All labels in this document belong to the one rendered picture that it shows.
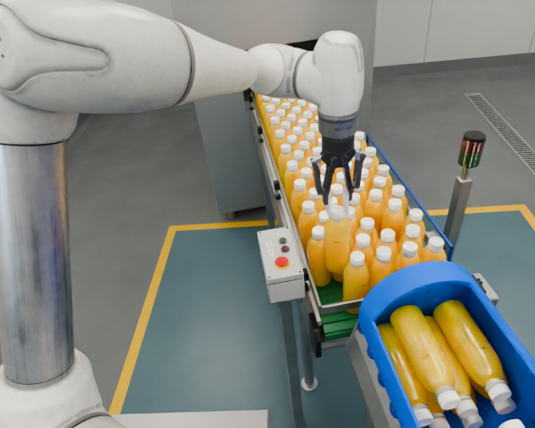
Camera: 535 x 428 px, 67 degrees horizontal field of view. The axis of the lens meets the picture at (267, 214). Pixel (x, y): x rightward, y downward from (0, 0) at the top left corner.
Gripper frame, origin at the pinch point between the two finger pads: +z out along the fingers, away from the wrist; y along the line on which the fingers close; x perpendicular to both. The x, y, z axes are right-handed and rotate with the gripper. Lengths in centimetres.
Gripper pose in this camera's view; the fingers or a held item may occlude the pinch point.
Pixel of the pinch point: (337, 202)
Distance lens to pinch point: 106.6
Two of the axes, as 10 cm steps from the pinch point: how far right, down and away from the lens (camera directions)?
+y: 9.8, -1.7, 0.5
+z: 1.0, 7.7, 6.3
